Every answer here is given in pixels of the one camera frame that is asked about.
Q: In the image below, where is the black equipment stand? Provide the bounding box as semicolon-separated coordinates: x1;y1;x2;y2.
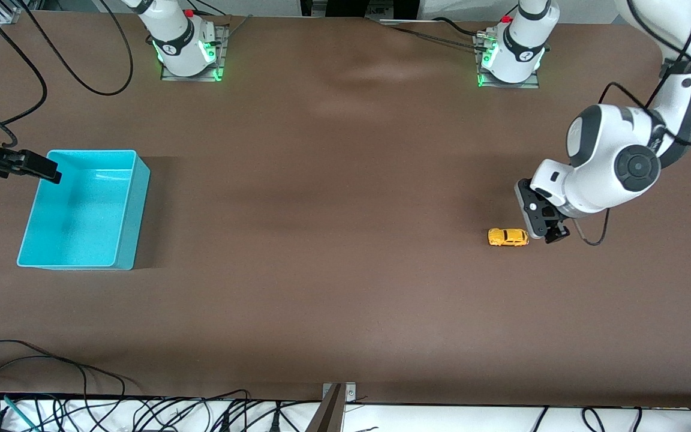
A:
301;0;421;20

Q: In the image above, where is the aluminium profile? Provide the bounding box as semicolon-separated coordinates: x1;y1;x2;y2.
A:
0;0;43;25

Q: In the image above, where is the turquoise plastic bin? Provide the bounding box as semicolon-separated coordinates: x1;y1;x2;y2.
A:
17;149;151;271

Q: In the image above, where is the black looping right arm cable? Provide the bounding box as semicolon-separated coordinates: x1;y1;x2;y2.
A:
17;0;134;97

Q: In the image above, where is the yellow beetle toy car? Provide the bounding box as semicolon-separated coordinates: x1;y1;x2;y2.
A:
488;227;530;247

